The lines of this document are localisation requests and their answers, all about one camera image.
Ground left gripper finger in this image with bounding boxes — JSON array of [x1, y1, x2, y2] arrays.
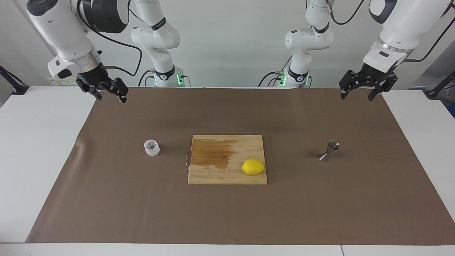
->
[[339, 70, 363, 99], [368, 74, 398, 101]]

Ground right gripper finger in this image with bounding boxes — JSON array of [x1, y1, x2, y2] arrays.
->
[[85, 85, 103, 102], [106, 78, 128, 104]]

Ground steel double jigger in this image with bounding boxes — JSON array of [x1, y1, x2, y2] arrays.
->
[[319, 140, 340, 162]]

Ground small clear glass cup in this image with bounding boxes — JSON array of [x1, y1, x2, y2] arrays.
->
[[144, 139, 160, 156]]

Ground black clamp stand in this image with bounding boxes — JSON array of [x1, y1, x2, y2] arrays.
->
[[0, 66, 30, 96], [423, 70, 455, 100]]

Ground wooden cutting board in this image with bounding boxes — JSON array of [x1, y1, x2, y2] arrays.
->
[[185, 134, 268, 185]]

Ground yellow lemon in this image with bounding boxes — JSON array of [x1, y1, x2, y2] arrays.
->
[[242, 159, 266, 176]]

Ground brown paper table mat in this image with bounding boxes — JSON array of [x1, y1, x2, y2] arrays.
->
[[26, 86, 455, 246]]

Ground black right base cables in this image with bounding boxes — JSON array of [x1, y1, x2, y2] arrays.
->
[[138, 69, 157, 87]]

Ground black base cables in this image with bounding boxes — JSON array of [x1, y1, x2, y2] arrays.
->
[[258, 57, 293, 87], [138, 69, 157, 87]]

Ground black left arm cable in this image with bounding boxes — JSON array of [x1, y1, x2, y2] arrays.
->
[[325, 0, 455, 63]]

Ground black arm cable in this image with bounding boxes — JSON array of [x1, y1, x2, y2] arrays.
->
[[325, 0, 455, 63], [76, 0, 143, 77]]

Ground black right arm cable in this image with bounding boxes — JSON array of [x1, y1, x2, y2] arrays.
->
[[76, 0, 143, 77]]

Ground black left base cables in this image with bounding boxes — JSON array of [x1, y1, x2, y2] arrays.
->
[[258, 57, 293, 87]]

